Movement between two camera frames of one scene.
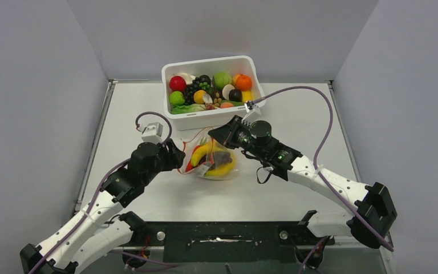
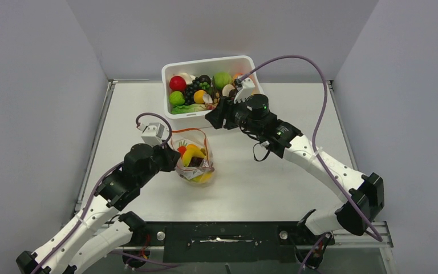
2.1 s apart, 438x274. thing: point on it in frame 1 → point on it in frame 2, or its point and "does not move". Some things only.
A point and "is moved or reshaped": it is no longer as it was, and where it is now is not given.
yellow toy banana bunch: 222,170 → 203,178
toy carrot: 190,166 → 182,147
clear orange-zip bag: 205,156 is moved or reshaped
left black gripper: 174,156 does not move
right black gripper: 227,133 → 225,111
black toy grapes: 190,91 does not move
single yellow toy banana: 202,151 → 191,150
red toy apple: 177,83 does not move
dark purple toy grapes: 220,158 → 195,161
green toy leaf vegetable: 188,108 does not move
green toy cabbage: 221,79 does not move
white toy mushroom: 207,99 does not move
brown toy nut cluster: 217,100 does not move
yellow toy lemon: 198,96 does not move
